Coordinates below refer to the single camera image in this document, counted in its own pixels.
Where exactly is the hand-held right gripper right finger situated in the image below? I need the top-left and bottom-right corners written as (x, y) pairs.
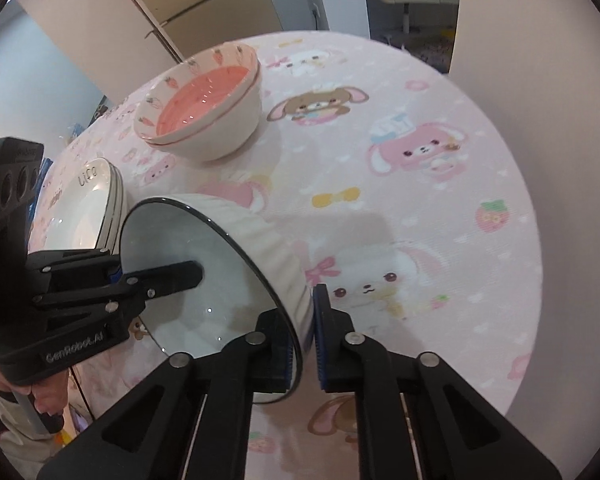
top-left (312, 283), bottom-right (563, 480)

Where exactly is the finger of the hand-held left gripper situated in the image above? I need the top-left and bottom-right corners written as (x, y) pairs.
top-left (32, 260), bottom-right (204, 317)
top-left (25, 247), bottom-right (124, 293)

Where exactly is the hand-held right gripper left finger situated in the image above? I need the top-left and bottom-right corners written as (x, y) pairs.
top-left (36, 310), bottom-right (301, 480)

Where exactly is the white plate black rim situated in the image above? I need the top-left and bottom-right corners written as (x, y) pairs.
top-left (104, 179), bottom-right (129, 257)
top-left (27, 157), bottom-right (116, 252)

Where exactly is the white bowl black rim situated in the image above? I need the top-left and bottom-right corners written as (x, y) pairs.
top-left (118, 192), bottom-right (315, 406)

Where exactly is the person's left forearm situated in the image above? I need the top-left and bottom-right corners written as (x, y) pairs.
top-left (0, 390), bottom-right (71, 467)

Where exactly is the person's left hand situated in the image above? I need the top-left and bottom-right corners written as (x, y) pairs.
top-left (0, 367), bottom-right (67, 418)

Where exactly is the beige refrigerator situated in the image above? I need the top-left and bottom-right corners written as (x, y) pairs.
top-left (111, 0), bottom-right (313, 61)

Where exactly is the black cable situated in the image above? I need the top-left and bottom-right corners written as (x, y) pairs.
top-left (69, 369), bottom-right (97, 422)

